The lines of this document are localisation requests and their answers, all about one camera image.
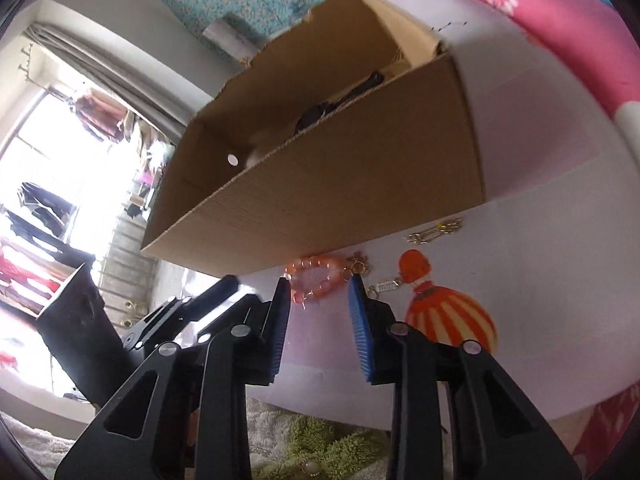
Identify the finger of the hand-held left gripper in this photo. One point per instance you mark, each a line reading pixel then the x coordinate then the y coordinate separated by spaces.
pixel 215 291
pixel 227 312

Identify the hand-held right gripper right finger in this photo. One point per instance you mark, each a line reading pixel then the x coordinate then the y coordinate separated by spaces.
pixel 360 320

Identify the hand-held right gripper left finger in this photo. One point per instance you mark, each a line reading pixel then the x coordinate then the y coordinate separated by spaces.
pixel 280 332

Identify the gold flower earring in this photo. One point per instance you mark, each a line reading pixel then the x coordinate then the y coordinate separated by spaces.
pixel 357 262

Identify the brown cardboard box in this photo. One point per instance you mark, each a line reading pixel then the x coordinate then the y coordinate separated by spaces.
pixel 350 160

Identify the balcony balustrade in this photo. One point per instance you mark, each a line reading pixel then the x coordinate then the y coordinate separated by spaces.
pixel 125 265

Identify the hanging dark clothes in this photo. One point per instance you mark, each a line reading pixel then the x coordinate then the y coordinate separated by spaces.
pixel 45 205

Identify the hanging brown jacket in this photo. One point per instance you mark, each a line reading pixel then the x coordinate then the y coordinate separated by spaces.
pixel 100 115

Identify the grey curtain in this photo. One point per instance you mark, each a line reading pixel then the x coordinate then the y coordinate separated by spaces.
pixel 125 75

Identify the black item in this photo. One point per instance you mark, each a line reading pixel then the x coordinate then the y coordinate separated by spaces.
pixel 360 85

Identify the white paper roll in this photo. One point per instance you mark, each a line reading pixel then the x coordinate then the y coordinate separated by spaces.
pixel 230 35

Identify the pink floral blanket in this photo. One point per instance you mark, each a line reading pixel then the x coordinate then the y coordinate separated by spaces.
pixel 550 15

